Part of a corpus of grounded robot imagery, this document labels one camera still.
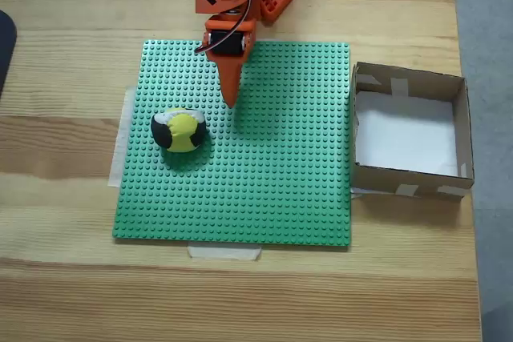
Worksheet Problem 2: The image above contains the yellow black white ball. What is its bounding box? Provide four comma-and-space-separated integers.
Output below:
151, 107, 208, 154

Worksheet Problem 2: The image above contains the brown cardboard box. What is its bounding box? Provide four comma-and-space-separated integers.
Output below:
350, 61, 476, 203

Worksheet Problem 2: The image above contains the green studded baseplate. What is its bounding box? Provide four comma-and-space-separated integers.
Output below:
111, 39, 353, 247

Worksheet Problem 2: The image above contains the white paper sheet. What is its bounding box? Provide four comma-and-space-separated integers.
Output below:
354, 91, 460, 178

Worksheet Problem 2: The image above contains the black curved object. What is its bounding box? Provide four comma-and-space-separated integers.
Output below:
0, 9, 19, 101

